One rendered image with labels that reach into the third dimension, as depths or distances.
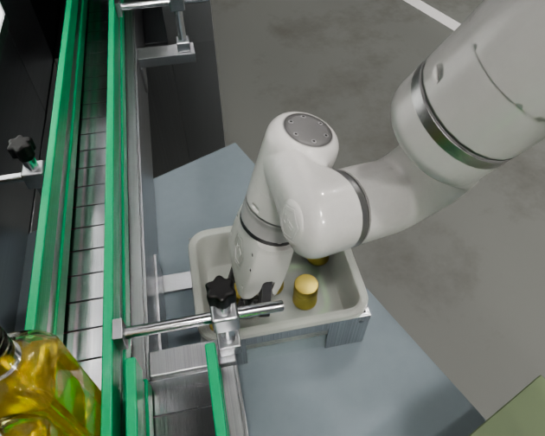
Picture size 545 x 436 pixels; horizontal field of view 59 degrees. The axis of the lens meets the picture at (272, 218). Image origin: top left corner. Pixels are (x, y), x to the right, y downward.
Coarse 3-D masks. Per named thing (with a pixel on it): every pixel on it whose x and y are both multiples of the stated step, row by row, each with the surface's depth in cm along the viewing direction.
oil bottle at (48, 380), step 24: (24, 336) 33; (48, 336) 34; (24, 360) 32; (48, 360) 33; (72, 360) 37; (0, 384) 31; (24, 384) 31; (48, 384) 32; (72, 384) 37; (0, 408) 31; (24, 408) 32; (48, 408) 32; (72, 408) 36; (96, 408) 42; (72, 432) 36; (96, 432) 41
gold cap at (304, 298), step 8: (296, 280) 68; (304, 280) 68; (312, 280) 68; (296, 288) 67; (304, 288) 67; (312, 288) 67; (296, 296) 68; (304, 296) 67; (312, 296) 67; (296, 304) 70; (304, 304) 68; (312, 304) 69
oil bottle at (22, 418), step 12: (0, 420) 30; (12, 420) 30; (24, 420) 30; (36, 420) 31; (48, 420) 32; (0, 432) 29; (12, 432) 29; (24, 432) 29; (36, 432) 30; (48, 432) 31; (60, 432) 33
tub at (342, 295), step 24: (192, 240) 69; (216, 240) 70; (192, 264) 66; (216, 264) 74; (336, 264) 72; (288, 288) 72; (336, 288) 72; (360, 288) 64; (288, 312) 69; (312, 312) 69; (336, 312) 62; (360, 312) 62; (240, 336) 60
